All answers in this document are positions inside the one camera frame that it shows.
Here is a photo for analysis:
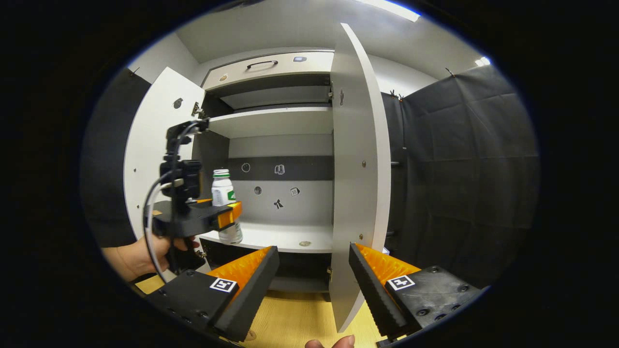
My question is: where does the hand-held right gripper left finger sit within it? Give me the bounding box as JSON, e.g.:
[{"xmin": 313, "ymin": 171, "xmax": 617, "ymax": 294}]
[{"xmin": 145, "ymin": 246, "xmax": 281, "ymax": 343}]

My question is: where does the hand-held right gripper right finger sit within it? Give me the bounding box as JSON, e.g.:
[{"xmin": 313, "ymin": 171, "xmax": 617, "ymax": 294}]
[{"xmin": 348, "ymin": 242, "xmax": 488, "ymax": 340}]

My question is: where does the white plastic bottle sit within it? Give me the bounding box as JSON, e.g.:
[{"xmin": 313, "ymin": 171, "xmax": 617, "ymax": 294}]
[{"xmin": 211, "ymin": 169, "xmax": 244, "ymax": 245}]

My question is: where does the white cabinet door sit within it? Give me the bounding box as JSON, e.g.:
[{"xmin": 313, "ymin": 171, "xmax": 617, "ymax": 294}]
[
  {"xmin": 123, "ymin": 67, "xmax": 207, "ymax": 283},
  {"xmin": 329, "ymin": 23, "xmax": 392, "ymax": 333}
]

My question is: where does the grey and white cabinet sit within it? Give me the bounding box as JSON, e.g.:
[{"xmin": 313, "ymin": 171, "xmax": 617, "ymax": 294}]
[{"xmin": 191, "ymin": 47, "xmax": 339, "ymax": 304}]

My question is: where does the white cabinet drawer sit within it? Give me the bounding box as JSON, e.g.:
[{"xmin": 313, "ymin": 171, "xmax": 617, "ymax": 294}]
[{"xmin": 202, "ymin": 51, "xmax": 336, "ymax": 92}]

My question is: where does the long ceiling light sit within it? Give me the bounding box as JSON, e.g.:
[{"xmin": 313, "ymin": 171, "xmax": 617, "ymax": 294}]
[{"xmin": 357, "ymin": 0, "xmax": 422, "ymax": 23}]

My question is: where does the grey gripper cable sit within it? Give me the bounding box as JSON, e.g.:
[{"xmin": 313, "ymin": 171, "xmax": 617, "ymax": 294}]
[{"xmin": 143, "ymin": 176, "xmax": 185, "ymax": 284}]

